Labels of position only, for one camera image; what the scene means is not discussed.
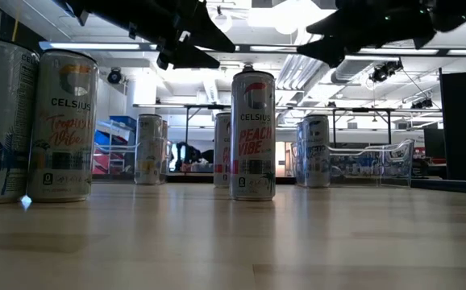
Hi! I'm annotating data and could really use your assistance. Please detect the black round ceiling spotlight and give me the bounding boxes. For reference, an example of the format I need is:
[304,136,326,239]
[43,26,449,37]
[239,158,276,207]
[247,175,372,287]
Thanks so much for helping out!
[106,67,123,85]

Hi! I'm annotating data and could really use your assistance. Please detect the blue storage bin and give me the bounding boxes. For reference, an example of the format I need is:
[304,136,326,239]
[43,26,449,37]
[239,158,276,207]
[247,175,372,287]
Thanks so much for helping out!
[109,115,138,130]
[98,129,115,147]

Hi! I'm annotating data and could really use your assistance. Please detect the black track light row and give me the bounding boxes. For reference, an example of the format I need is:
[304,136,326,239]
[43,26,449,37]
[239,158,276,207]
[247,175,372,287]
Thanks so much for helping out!
[410,97,435,110]

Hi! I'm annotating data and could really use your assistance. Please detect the black monitor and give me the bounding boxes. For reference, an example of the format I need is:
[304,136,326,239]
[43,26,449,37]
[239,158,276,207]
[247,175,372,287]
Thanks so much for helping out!
[423,127,447,160]

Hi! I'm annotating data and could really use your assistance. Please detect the white shelf rack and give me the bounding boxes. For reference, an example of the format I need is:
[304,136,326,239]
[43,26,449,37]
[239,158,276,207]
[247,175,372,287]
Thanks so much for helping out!
[95,116,137,176]

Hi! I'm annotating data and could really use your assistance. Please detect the white ring lamp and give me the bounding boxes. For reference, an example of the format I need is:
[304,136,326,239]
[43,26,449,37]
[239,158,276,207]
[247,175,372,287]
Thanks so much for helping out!
[215,6,234,34]

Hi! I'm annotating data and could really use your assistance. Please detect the silver ventilation duct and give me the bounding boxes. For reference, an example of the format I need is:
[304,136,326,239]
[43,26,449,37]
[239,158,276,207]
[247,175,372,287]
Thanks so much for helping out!
[331,56,379,84]

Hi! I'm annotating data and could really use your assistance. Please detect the Celsius Tropical Vibe can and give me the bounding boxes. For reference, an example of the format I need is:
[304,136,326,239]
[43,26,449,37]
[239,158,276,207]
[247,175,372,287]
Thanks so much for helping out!
[135,114,164,186]
[160,119,169,184]
[27,49,100,204]

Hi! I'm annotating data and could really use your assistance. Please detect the red storage bin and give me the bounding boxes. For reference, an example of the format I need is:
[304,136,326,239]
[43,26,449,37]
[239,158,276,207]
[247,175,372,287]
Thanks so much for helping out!
[95,148,121,175]

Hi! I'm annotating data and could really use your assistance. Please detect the large white ceiling lamp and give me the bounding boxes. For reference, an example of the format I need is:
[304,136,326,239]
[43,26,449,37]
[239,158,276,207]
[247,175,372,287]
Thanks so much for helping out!
[248,0,339,35]

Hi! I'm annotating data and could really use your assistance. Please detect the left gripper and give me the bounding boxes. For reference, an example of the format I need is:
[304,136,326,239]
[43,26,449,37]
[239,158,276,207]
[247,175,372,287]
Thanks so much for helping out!
[135,0,236,70]

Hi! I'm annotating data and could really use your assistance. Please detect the black frame workbench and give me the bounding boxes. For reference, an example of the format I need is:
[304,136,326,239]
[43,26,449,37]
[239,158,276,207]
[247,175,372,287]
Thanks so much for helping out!
[132,102,443,178]

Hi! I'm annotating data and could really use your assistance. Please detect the black track spotlight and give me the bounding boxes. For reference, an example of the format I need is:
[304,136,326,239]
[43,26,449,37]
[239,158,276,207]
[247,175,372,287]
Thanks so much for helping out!
[368,59,404,84]

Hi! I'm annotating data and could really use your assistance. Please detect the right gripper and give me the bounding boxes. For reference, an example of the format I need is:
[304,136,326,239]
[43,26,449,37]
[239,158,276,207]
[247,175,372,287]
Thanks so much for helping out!
[296,0,438,68]

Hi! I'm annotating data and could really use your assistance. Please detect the Celsius Arctic Vibe can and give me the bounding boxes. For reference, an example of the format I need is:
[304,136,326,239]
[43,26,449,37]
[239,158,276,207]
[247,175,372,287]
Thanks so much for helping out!
[0,36,40,205]
[296,121,305,186]
[302,114,331,189]

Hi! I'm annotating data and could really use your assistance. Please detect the yellow hanging strap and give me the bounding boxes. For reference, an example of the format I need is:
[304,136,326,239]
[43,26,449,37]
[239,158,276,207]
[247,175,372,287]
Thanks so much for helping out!
[11,0,21,44]

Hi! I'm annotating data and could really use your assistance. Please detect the Celsius Peach Vibe can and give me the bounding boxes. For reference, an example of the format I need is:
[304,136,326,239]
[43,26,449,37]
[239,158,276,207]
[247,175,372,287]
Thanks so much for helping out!
[229,66,277,202]
[213,112,233,189]

